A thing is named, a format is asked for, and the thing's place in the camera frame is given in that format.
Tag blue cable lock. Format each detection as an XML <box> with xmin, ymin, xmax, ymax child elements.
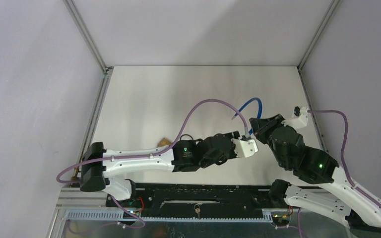
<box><xmin>238</xmin><ymin>97</ymin><xmax>263</xmax><ymax>119</ymax></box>

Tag brass padlock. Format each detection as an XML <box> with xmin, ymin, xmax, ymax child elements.
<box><xmin>157</xmin><ymin>137</ymin><xmax>172</xmax><ymax>147</ymax></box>

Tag padlock key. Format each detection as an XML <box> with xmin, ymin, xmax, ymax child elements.
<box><xmin>194</xmin><ymin>204</ymin><xmax>200</xmax><ymax>219</ymax></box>

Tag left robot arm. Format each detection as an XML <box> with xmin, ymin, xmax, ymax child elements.
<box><xmin>79</xmin><ymin>131</ymin><xmax>240</xmax><ymax>207</ymax></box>

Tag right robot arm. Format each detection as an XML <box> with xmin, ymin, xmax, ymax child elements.
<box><xmin>250</xmin><ymin>113</ymin><xmax>381</xmax><ymax>238</ymax></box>

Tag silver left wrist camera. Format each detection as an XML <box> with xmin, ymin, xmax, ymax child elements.
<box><xmin>231</xmin><ymin>138</ymin><xmax>258</xmax><ymax>158</ymax></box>

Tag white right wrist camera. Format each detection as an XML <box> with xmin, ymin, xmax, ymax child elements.
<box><xmin>282</xmin><ymin>106</ymin><xmax>309</xmax><ymax>129</ymax></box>

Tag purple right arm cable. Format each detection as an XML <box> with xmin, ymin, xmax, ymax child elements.
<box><xmin>307</xmin><ymin>109</ymin><xmax>381</xmax><ymax>238</ymax></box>

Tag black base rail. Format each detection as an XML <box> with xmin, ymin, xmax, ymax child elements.
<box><xmin>106</xmin><ymin>183</ymin><xmax>294</xmax><ymax>221</ymax></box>

